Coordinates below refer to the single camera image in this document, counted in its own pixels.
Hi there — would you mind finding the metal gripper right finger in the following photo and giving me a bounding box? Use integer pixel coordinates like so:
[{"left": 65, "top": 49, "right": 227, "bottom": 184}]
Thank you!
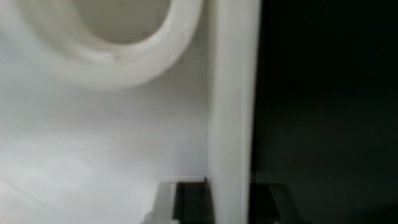
[{"left": 248, "top": 183, "right": 305, "bottom": 224}]

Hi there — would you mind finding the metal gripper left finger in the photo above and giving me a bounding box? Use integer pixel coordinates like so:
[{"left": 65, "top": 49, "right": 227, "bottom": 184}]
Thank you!
[{"left": 142, "top": 178, "right": 215, "bottom": 224}]

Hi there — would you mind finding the white square tabletop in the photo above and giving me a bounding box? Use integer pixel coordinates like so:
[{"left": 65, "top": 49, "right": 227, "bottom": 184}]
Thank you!
[{"left": 0, "top": 0, "right": 261, "bottom": 224}]

